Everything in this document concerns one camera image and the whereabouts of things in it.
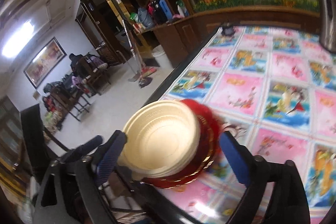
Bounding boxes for framed wall painting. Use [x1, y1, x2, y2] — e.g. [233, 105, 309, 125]
[23, 38, 67, 88]

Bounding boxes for wooden counter cabinet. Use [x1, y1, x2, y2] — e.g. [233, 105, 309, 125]
[132, 4, 322, 68]

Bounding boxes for red plate with gold text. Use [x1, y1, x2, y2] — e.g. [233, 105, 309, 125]
[142, 99, 221, 189]

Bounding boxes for grey kettle on counter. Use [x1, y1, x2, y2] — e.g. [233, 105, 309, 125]
[137, 7, 155, 28]

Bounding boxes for floor mop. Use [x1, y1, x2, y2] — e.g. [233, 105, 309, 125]
[122, 19, 157, 88]

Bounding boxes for blue thermos bottle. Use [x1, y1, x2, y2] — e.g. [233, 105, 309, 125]
[159, 0, 173, 20]

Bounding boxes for white plastic bucket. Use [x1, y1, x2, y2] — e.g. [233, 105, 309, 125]
[151, 45, 171, 68]

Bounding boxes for beige plastic bowl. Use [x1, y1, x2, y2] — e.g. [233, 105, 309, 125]
[118, 100, 201, 180]

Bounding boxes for stainless steel thermos jug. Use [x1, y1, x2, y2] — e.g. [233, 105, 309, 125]
[319, 0, 336, 54]

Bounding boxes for colourful fruit pattern tablecloth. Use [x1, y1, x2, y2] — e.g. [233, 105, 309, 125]
[161, 26, 335, 223]

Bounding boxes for seated person dark clothes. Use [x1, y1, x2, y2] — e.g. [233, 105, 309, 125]
[68, 52, 108, 77]

